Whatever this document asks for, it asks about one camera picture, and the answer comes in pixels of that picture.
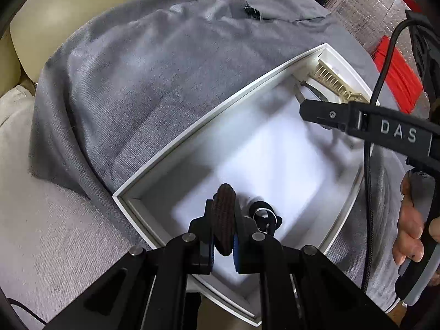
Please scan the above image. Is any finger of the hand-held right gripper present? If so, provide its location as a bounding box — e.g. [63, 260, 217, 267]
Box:
[300, 100, 349, 132]

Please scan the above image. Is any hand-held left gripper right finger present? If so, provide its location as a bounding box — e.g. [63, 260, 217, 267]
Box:
[233, 199, 401, 330]

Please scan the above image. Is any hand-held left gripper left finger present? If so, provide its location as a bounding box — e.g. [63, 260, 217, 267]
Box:
[43, 199, 216, 330]

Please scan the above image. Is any brown hair tie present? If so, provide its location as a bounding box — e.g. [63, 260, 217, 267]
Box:
[211, 183, 238, 257]

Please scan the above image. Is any white tray box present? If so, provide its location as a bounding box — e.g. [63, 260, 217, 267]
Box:
[113, 43, 380, 327]

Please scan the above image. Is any person's right hand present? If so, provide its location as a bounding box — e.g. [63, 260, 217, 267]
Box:
[392, 171, 431, 266]

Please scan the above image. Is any open metal bangle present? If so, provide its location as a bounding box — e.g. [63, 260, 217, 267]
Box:
[296, 80, 332, 105]

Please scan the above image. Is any beige hair claw clip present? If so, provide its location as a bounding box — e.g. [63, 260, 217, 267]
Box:
[311, 58, 371, 105]

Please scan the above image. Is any red cushion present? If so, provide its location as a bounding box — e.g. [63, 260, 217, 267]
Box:
[373, 36, 423, 114]

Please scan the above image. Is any silver insulation sheet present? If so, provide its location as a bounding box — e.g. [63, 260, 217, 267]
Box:
[323, 0, 423, 59]

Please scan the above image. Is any white seat cover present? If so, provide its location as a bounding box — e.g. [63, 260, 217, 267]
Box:
[0, 86, 155, 330]

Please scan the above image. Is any grey cloth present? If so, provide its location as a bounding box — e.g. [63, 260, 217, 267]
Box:
[27, 0, 409, 317]

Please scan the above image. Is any beige leather sofa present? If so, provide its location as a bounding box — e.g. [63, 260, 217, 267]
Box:
[0, 0, 214, 93]

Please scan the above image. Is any black knotted hair tie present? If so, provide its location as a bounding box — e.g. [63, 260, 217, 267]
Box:
[248, 199, 284, 232]

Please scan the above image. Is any thin black cable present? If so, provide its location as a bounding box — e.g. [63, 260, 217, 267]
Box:
[7, 297, 47, 325]

